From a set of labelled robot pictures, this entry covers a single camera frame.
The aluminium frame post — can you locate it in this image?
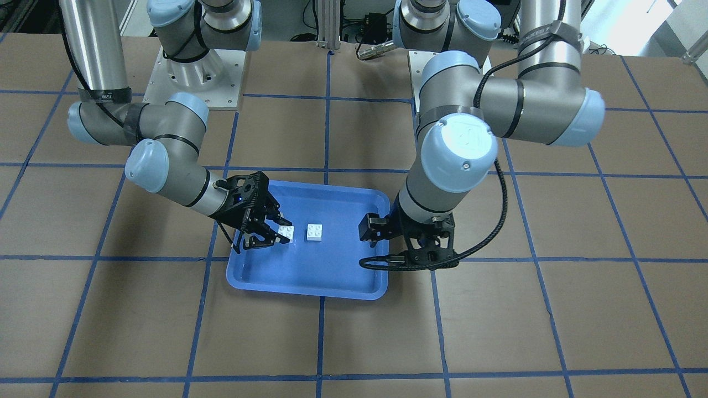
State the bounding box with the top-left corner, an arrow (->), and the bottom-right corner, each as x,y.
312,1 -> 342,53

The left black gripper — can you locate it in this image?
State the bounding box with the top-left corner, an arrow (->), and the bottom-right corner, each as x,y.
358,213 -> 460,270

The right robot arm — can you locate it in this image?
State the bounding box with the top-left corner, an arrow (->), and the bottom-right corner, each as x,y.
56,1 -> 294,252

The silver metal cylinder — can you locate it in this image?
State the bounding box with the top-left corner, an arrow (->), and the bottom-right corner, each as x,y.
356,41 -> 398,61

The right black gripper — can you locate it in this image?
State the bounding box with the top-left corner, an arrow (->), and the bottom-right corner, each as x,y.
213,171 -> 293,250

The white block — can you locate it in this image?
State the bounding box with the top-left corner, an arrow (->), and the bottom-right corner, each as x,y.
305,223 -> 323,242
277,225 -> 294,244

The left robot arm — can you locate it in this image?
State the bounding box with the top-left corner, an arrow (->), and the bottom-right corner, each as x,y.
359,1 -> 605,271

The blue plastic tray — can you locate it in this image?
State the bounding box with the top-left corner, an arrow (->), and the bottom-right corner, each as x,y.
226,180 -> 390,300

